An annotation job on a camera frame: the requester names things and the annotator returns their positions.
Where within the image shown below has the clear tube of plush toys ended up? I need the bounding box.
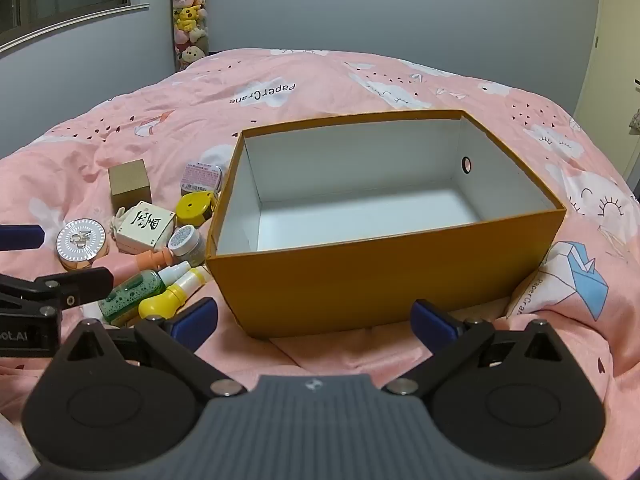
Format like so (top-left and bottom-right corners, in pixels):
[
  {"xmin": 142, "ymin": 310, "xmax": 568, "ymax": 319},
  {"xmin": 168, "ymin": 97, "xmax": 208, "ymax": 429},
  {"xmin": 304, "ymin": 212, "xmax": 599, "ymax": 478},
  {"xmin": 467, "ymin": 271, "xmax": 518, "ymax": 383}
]
[{"xmin": 167, "ymin": 0, "xmax": 211, "ymax": 72}]

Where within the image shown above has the peach bottle with orange cap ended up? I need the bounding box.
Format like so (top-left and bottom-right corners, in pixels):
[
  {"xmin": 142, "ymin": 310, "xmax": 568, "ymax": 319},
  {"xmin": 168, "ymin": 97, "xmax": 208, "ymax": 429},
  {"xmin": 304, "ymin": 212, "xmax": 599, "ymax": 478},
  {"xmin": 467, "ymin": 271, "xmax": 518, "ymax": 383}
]
[{"xmin": 135, "ymin": 249, "xmax": 175, "ymax": 273}]

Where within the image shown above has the cream door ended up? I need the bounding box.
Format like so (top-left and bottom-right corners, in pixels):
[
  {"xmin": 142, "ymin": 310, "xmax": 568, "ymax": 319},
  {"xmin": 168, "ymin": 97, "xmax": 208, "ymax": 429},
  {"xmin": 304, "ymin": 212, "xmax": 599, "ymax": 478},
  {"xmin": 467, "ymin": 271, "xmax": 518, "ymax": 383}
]
[{"xmin": 572, "ymin": 0, "xmax": 640, "ymax": 181}]

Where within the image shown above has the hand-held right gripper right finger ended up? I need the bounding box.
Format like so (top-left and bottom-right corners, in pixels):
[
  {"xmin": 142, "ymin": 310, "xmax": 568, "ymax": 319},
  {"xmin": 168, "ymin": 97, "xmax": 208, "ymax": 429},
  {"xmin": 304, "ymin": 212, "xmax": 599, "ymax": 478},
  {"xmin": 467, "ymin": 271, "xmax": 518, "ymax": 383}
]
[{"xmin": 384, "ymin": 299, "xmax": 585, "ymax": 405}]

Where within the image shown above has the orange cardboard box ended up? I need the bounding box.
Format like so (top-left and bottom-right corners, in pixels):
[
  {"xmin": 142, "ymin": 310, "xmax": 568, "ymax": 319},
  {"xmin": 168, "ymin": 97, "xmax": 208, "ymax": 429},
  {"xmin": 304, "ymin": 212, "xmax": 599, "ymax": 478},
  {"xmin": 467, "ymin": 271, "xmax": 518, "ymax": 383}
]
[{"xmin": 206, "ymin": 108, "xmax": 567, "ymax": 339}]

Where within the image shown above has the green bottle with white cap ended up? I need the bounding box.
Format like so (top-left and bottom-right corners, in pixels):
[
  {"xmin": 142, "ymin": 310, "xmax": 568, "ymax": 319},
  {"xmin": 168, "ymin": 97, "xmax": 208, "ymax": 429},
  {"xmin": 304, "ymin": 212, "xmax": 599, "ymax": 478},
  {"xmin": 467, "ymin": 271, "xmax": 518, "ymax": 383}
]
[{"xmin": 96, "ymin": 262, "xmax": 190, "ymax": 326}]

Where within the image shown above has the small brown cardboard box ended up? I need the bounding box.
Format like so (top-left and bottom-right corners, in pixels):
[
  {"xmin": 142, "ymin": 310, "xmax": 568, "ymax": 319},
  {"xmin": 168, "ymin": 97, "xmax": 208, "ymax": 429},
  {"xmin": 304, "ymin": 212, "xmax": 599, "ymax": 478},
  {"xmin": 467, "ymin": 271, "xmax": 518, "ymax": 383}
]
[{"xmin": 108, "ymin": 159, "xmax": 152, "ymax": 215}]

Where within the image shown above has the person's pale clothing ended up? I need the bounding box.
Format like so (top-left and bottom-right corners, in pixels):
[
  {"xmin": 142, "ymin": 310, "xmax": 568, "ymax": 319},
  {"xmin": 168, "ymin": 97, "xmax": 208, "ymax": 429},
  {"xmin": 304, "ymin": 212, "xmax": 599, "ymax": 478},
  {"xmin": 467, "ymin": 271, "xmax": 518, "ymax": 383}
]
[{"xmin": 0, "ymin": 410, "xmax": 38, "ymax": 480}]

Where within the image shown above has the yellow and white bottle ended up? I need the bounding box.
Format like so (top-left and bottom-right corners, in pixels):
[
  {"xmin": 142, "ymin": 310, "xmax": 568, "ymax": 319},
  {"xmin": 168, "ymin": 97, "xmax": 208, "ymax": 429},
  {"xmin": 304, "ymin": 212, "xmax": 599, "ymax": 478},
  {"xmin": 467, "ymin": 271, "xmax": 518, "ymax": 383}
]
[{"xmin": 138, "ymin": 266, "xmax": 212, "ymax": 321}]

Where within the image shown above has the glitter lid jar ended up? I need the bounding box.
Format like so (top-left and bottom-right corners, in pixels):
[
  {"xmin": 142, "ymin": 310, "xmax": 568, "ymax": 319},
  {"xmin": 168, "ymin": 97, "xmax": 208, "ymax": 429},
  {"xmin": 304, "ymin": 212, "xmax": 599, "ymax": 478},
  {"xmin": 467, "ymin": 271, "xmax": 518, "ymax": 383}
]
[{"xmin": 166, "ymin": 225, "xmax": 207, "ymax": 267}]

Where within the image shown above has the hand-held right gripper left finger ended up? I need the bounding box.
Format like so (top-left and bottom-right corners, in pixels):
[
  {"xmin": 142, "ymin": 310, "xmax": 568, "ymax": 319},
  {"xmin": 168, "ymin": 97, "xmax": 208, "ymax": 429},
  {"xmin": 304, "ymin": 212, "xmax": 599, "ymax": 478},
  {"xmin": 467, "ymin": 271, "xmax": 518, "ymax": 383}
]
[{"xmin": 47, "ymin": 297, "xmax": 246, "ymax": 403}]

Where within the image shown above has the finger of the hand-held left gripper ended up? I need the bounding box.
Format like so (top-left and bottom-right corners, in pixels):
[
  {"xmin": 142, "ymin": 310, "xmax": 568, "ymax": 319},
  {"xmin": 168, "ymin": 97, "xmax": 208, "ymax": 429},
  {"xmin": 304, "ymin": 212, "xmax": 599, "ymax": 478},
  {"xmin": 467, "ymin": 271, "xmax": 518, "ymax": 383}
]
[
  {"xmin": 0, "ymin": 266, "xmax": 115, "ymax": 317},
  {"xmin": 0, "ymin": 224, "xmax": 45, "ymax": 251}
]

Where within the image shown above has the yellow round tape measure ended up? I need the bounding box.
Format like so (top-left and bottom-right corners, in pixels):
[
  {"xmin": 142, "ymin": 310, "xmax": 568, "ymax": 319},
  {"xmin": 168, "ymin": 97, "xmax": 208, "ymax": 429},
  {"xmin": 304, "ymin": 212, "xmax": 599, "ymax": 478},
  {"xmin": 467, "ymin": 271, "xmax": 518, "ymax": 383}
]
[{"xmin": 175, "ymin": 191, "xmax": 218, "ymax": 228}]

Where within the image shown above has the round compact with silver lid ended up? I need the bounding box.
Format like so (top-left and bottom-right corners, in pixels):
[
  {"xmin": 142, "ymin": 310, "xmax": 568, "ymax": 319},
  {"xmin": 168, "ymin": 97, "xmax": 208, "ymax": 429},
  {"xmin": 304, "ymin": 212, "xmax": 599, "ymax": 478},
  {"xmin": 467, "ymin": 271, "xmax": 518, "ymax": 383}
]
[{"xmin": 55, "ymin": 218, "xmax": 108, "ymax": 272}]

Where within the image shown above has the pink labelled small packet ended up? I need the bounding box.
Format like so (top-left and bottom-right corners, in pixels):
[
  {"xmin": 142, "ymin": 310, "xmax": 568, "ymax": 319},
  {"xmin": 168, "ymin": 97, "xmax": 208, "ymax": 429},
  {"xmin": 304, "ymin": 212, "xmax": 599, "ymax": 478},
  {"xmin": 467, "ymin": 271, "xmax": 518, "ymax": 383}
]
[{"xmin": 180, "ymin": 161, "xmax": 224, "ymax": 196}]

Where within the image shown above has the pink printed blanket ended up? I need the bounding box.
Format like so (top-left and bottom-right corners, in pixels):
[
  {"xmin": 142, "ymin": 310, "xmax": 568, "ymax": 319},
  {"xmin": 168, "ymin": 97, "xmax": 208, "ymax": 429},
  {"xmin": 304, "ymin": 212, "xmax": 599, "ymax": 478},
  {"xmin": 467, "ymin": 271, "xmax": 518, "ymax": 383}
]
[{"xmin": 0, "ymin": 47, "xmax": 640, "ymax": 480}]

